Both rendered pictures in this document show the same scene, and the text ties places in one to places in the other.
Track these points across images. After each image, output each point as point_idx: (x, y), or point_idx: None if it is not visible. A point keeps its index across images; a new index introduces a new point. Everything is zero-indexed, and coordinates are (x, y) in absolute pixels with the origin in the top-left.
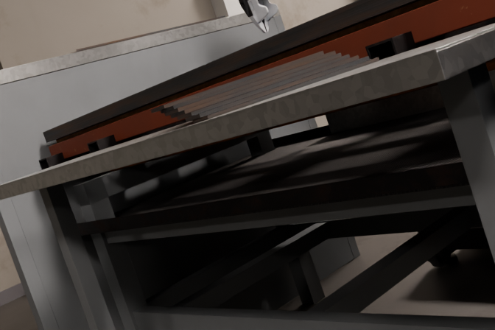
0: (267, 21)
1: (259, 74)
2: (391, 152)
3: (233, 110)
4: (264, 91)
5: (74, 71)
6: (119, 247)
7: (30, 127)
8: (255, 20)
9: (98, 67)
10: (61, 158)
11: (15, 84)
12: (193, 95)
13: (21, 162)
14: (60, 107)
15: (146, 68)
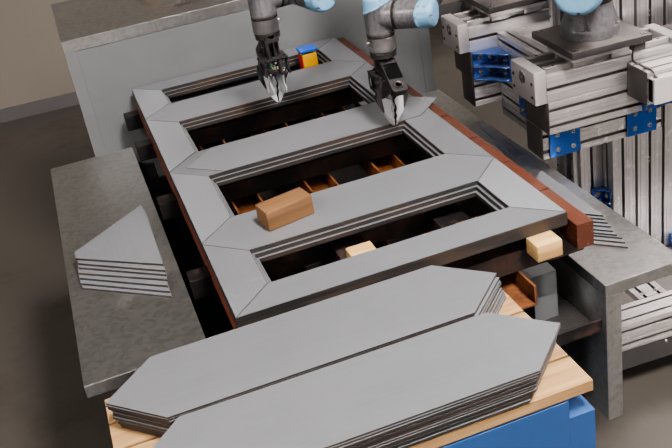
0: (282, 92)
1: (127, 262)
2: None
3: (90, 295)
4: (113, 286)
5: (171, 32)
6: None
7: (124, 80)
8: (268, 92)
9: (194, 28)
10: (138, 119)
11: (114, 44)
12: (91, 259)
13: (113, 108)
14: (153, 64)
15: (244, 28)
